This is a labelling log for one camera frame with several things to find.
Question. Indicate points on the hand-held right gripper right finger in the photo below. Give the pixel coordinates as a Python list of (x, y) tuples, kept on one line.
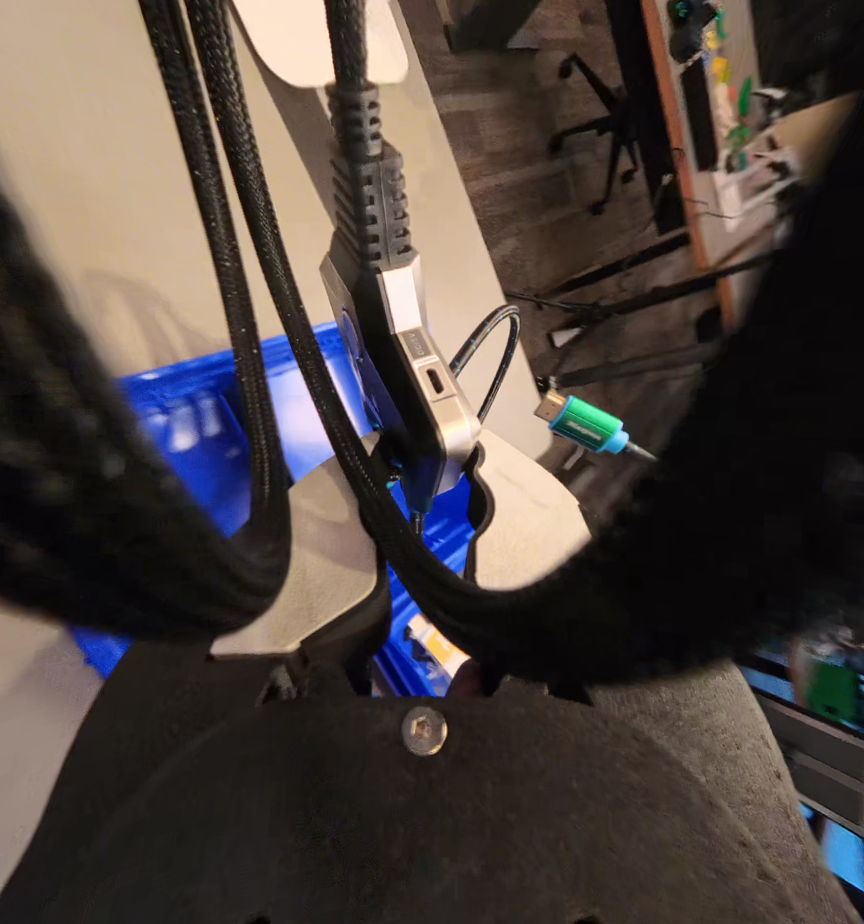
[(526, 520)]

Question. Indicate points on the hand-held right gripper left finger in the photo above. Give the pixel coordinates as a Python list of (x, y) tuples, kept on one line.
[(331, 548)]

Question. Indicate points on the silver black port switch box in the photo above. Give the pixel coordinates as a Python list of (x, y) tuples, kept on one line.
[(432, 404)]

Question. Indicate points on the large blue plastic bin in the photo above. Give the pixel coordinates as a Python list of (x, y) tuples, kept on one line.
[(186, 433)]

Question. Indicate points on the white desk lamp stand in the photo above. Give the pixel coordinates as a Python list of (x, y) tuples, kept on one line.
[(288, 36)]

